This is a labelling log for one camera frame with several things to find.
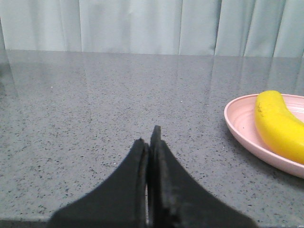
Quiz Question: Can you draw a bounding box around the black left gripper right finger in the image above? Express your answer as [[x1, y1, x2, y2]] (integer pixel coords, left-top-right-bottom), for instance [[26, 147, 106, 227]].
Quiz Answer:
[[148, 125, 257, 228]]

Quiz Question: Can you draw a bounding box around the pale grey curtain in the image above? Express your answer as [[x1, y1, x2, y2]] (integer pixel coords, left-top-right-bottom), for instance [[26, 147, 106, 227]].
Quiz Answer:
[[0, 0, 304, 57]]

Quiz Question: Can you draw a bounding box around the yellow banana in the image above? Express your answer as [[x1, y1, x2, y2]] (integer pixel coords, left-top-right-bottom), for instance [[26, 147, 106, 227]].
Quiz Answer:
[[254, 90, 304, 164]]

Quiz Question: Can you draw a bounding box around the pink plate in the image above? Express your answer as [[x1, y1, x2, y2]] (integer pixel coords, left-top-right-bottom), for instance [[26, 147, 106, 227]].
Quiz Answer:
[[224, 94, 304, 178]]

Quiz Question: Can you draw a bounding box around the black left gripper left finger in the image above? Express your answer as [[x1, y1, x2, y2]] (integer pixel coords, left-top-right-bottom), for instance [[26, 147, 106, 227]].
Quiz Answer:
[[47, 139, 149, 228]]

